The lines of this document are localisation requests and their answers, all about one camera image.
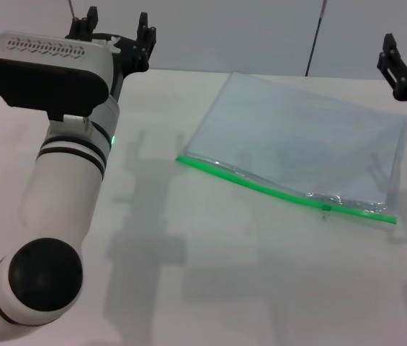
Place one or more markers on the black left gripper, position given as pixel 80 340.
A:
pixel 124 54

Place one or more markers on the clear document bag green zipper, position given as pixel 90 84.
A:
pixel 297 126

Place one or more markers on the green zipper slider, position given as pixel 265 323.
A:
pixel 326 207

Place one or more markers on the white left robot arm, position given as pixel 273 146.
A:
pixel 62 187

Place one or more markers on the gray black left wrist camera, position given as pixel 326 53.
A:
pixel 44 72

